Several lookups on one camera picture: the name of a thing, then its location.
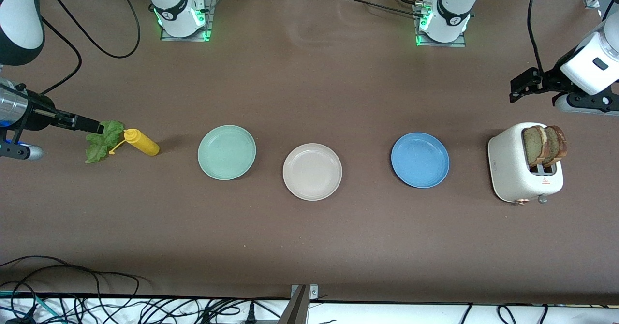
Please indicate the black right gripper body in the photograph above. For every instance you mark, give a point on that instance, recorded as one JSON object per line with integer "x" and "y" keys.
{"x": 38, "y": 113}

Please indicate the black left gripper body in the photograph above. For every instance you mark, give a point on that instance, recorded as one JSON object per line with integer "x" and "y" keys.
{"x": 552, "y": 78}

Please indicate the green lettuce leaf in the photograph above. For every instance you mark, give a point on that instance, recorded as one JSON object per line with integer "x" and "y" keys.
{"x": 99, "y": 147}

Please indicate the light crust bread slice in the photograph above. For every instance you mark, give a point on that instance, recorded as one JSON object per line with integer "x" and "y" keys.
{"x": 532, "y": 145}

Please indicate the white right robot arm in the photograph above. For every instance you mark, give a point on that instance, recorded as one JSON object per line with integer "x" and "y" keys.
{"x": 19, "y": 14}

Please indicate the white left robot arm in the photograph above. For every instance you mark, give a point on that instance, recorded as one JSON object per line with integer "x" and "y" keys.
{"x": 447, "y": 33}

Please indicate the blue plate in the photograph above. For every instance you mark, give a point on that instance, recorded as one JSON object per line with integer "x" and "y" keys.
{"x": 420, "y": 160}

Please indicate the green plate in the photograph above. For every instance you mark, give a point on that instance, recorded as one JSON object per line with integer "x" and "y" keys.
{"x": 226, "y": 152}

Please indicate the beige plate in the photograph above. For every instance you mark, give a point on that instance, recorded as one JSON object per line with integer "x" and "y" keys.
{"x": 312, "y": 171}

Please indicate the yellow mustard squeeze bottle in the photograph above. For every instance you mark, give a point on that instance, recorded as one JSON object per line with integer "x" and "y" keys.
{"x": 142, "y": 142}

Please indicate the dark crust bread slice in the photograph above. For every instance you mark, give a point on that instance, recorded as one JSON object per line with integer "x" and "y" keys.
{"x": 561, "y": 145}

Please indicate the white two-slot toaster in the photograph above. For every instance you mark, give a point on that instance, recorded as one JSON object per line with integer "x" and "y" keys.
{"x": 508, "y": 169}

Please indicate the black power plug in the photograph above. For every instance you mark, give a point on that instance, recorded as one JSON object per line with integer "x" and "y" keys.
{"x": 251, "y": 314}

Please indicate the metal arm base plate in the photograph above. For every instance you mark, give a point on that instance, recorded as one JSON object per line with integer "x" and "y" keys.
{"x": 457, "y": 43}
{"x": 211, "y": 14}

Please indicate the aluminium corner bracket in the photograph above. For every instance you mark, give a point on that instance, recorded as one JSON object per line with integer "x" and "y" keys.
{"x": 592, "y": 1}

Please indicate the metal table bracket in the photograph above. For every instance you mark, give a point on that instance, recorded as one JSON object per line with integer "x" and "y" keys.
{"x": 300, "y": 309}

